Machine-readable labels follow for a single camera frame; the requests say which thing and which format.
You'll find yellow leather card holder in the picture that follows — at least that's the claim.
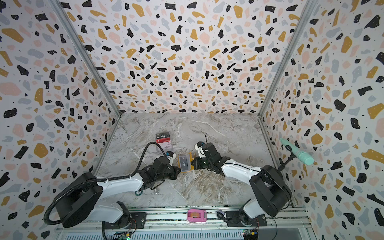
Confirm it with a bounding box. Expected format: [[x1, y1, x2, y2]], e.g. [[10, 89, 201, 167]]
[[178, 152, 200, 173]]

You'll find black VIP card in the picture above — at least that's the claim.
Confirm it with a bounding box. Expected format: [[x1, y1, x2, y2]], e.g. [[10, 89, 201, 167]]
[[156, 132, 170, 141]]

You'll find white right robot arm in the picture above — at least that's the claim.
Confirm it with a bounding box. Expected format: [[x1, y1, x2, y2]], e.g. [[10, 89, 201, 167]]
[[191, 142, 292, 226]]

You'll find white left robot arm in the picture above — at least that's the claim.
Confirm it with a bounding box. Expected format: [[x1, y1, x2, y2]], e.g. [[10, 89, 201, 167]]
[[44, 156, 181, 229]]

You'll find red card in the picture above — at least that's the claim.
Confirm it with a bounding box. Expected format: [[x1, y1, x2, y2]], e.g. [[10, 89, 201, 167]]
[[157, 138, 172, 149]]

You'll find clear acrylic card stand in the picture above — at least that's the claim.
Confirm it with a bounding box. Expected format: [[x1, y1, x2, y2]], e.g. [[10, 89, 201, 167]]
[[156, 132, 173, 152]]

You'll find pink tape measure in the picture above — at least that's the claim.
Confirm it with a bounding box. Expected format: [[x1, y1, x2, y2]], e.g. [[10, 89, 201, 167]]
[[187, 209, 207, 223]]

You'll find mint green microphone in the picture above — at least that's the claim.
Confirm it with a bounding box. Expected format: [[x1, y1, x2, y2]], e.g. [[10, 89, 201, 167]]
[[280, 138, 315, 166]]

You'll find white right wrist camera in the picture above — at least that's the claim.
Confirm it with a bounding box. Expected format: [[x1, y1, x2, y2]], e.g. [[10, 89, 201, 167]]
[[195, 142, 206, 158]]

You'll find black corrugated cable conduit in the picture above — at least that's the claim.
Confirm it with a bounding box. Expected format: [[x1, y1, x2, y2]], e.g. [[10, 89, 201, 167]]
[[43, 141, 167, 226]]

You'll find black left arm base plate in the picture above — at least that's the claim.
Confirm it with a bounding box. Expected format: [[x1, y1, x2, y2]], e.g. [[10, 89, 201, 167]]
[[102, 212, 147, 231]]

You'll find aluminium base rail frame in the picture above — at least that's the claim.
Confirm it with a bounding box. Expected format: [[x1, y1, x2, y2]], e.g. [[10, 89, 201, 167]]
[[55, 204, 314, 240]]

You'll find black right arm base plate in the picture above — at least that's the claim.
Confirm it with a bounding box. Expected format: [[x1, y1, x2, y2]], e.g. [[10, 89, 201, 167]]
[[216, 210, 267, 228]]

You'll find aluminium corner post right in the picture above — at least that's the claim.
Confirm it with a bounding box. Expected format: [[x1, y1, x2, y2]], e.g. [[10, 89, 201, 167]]
[[258, 0, 319, 118]]

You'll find aluminium corner post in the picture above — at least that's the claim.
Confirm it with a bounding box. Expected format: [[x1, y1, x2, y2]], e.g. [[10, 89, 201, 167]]
[[258, 0, 319, 118], [48, 1, 122, 118]]

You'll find aluminium corner post left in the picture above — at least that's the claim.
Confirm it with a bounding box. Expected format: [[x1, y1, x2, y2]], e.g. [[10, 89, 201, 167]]
[[48, 1, 122, 118]]

